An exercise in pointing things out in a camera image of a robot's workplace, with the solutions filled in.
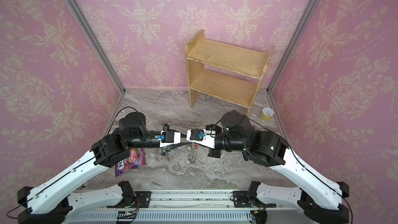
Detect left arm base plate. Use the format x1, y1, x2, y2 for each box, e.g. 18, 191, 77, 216
106, 191, 152, 208

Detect pink snack packet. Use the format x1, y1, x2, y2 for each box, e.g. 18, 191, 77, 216
115, 148, 146, 177

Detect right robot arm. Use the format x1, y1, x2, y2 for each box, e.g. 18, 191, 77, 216
194, 111, 353, 224

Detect wooden two-tier shelf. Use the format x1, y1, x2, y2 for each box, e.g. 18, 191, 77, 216
184, 30, 275, 116

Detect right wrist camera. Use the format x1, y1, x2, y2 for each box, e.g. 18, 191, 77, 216
186, 128, 215, 148

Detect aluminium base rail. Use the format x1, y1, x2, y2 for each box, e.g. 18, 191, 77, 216
65, 189, 313, 224

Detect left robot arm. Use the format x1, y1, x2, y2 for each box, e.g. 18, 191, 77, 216
16, 111, 190, 224

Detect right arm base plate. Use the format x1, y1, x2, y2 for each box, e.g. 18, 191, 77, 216
230, 190, 277, 208

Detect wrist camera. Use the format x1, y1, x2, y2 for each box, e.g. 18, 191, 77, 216
186, 128, 215, 148
155, 131, 181, 148

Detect metal key ring plate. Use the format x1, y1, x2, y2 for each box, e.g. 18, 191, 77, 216
185, 144, 198, 164

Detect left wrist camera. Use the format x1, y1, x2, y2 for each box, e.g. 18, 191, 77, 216
155, 131, 181, 148

